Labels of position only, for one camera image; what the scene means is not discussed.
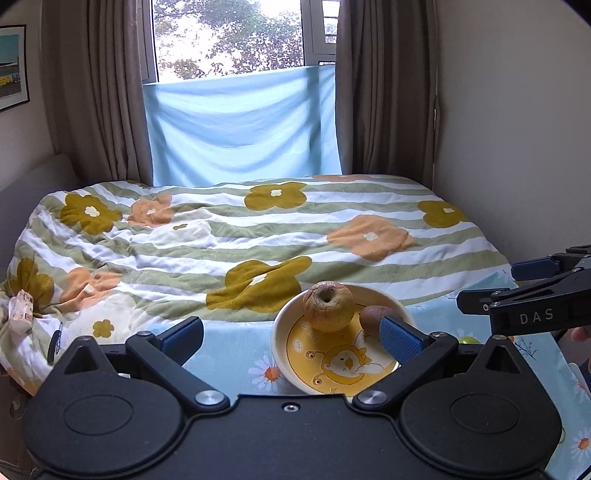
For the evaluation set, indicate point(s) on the brown kiwi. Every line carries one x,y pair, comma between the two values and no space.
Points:
369,318

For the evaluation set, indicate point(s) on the framed wall picture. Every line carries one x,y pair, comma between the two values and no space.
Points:
11,69

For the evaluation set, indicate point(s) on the white bowl with yellow print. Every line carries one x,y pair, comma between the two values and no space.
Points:
295,353

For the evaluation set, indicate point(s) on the light blue window cloth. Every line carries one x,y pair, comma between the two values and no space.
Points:
240,124

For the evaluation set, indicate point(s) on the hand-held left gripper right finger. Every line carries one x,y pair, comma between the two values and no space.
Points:
399,342

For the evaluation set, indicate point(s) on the striped floral blanket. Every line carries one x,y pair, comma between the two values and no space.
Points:
231,240

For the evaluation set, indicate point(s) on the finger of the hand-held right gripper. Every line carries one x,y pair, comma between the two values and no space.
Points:
535,268
475,302

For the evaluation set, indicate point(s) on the light blue daisy tablecloth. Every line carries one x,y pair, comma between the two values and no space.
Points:
231,350

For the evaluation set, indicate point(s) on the person's right hand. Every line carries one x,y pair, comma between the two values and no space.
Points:
581,335

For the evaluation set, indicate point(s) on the wrinkled brown apple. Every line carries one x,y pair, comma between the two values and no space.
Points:
328,307

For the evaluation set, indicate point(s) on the black pen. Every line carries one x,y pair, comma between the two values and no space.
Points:
55,344

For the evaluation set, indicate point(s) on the grey headboard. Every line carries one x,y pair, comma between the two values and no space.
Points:
32,194

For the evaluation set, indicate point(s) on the window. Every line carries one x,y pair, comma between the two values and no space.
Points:
221,37

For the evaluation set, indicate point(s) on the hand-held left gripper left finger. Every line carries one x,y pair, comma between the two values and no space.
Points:
184,338

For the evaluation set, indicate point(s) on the white plastic object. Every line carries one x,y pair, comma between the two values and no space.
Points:
579,376

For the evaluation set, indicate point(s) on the green apple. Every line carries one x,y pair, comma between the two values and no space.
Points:
468,340

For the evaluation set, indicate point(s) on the brown curtain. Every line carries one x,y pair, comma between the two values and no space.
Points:
97,92
388,92

